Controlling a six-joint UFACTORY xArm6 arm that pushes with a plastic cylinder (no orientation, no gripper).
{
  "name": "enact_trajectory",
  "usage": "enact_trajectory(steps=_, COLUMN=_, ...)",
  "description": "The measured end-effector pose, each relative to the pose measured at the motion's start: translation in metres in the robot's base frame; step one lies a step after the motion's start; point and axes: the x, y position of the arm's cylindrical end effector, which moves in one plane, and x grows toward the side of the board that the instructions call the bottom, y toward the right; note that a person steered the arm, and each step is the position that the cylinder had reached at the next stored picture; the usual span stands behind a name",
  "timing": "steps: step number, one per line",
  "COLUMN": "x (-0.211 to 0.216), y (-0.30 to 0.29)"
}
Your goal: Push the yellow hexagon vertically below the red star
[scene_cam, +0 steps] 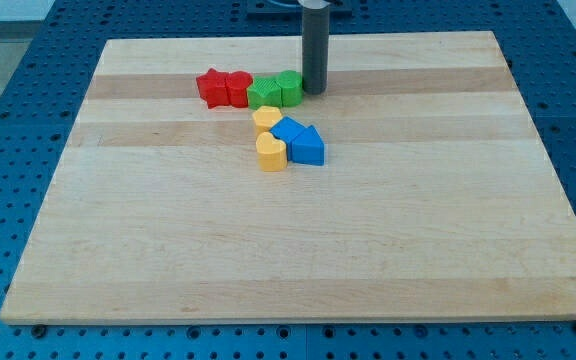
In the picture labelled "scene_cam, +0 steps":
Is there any blue cube block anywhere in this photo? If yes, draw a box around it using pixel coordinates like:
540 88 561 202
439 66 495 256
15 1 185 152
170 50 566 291
270 116 306 161

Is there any wooden board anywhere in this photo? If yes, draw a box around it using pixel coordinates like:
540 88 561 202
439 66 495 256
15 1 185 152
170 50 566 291
0 31 576 325

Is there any red cylinder block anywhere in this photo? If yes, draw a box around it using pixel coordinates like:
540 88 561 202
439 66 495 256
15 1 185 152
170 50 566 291
226 71 253 108

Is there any red star block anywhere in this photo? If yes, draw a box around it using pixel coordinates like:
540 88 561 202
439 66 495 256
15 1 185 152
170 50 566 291
196 68 230 109

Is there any yellow heart block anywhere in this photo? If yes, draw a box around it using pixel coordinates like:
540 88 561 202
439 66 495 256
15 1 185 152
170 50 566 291
255 132 288 172

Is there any yellow hexagon block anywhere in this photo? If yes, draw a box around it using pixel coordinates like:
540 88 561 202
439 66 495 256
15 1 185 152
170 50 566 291
252 106 283 137

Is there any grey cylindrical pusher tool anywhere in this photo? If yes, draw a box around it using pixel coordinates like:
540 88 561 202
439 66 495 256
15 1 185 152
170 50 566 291
299 0 330 95

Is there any blue triangle block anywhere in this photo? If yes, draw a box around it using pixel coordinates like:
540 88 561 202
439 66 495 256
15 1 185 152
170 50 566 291
290 126 325 166

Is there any green cylinder block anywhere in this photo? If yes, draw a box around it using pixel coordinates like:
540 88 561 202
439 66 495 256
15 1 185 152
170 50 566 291
275 70 303 107

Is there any green star block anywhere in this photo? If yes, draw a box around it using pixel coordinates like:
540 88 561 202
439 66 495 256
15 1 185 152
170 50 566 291
247 76 282 110

